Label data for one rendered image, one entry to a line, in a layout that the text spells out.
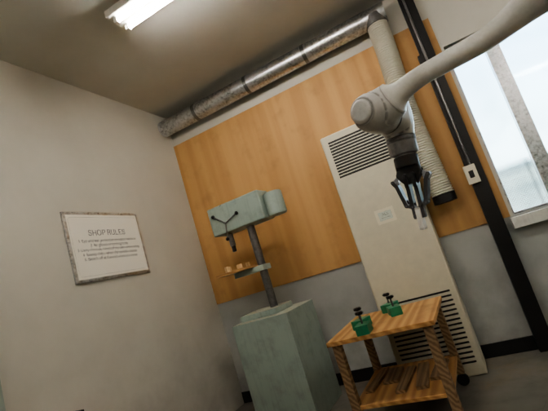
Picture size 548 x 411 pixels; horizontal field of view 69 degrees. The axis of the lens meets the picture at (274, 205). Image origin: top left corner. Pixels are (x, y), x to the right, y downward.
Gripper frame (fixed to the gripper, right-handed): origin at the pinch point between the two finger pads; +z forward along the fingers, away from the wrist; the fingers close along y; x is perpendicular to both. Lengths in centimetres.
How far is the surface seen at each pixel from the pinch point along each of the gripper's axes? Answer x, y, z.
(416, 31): -170, 33, -130
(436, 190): -154, 42, -14
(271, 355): -71, 145, 68
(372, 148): -135, 71, -52
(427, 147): -157, 42, -45
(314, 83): -154, 115, -123
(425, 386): -76, 47, 85
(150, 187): -66, 237, -71
